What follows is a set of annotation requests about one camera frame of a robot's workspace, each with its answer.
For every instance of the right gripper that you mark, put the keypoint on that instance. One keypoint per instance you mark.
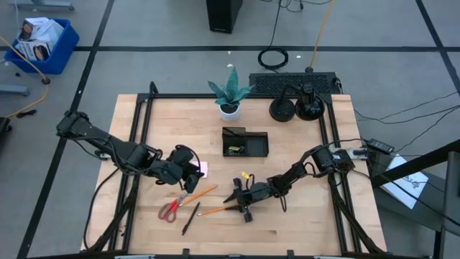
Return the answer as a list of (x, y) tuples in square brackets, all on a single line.
[(257, 196)]

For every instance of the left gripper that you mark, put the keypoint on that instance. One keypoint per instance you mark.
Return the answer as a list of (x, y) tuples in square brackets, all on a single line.
[(172, 169)]

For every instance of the pink sticky note pad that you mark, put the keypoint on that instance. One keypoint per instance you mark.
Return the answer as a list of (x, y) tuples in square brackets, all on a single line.
[(205, 165)]

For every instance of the orange pencil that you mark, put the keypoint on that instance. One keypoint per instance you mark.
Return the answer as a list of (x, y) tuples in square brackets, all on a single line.
[(201, 193), (215, 211)]

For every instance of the yellow-green eraser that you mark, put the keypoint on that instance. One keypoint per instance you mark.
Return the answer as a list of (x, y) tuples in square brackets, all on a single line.
[(237, 148)]

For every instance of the black pen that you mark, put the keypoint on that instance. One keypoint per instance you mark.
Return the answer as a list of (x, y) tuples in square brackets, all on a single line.
[(190, 219)]

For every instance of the black mesh desk organizer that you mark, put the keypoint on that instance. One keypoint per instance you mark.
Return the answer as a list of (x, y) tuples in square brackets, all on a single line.
[(257, 145)]

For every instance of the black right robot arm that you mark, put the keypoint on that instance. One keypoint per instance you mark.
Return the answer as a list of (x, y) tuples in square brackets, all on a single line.
[(287, 176)]

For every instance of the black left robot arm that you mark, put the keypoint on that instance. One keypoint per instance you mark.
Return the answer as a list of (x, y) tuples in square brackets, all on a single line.
[(118, 153)]

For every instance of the white plant pot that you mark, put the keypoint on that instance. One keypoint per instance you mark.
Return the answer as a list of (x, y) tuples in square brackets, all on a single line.
[(230, 117)]

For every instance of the green leafy plant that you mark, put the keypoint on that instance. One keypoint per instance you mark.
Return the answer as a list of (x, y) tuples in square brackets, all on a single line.
[(230, 91)]

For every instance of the black gooseneck desk lamp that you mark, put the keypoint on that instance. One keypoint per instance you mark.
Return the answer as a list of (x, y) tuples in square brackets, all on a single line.
[(309, 108)]

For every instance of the black keyboard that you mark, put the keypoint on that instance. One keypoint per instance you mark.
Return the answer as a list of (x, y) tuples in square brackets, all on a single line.
[(266, 82)]

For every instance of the black power adapter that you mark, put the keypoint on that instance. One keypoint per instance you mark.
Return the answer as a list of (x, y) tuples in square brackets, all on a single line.
[(381, 145)]

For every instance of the black computer tower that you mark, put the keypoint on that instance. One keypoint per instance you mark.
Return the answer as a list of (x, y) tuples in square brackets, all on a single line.
[(223, 16)]

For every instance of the white paper sheet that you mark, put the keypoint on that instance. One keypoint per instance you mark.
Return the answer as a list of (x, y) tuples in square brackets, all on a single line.
[(409, 187)]

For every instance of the blue plastic bin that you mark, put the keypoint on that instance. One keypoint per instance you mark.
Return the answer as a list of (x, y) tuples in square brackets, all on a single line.
[(61, 57)]

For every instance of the black rig stand beam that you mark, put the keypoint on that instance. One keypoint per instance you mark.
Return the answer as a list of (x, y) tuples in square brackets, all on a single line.
[(424, 162)]

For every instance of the white printed carton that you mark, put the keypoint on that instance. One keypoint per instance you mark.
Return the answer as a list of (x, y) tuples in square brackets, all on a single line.
[(30, 28), (32, 50)]

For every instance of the black frame clamp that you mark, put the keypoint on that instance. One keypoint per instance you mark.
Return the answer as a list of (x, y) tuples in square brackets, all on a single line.
[(153, 89), (290, 253), (185, 252)]

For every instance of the black table frame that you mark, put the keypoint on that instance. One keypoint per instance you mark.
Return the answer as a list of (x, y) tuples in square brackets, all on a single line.
[(179, 96)]

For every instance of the grey metal post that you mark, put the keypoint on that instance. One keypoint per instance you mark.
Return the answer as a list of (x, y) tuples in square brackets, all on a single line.
[(451, 201)]

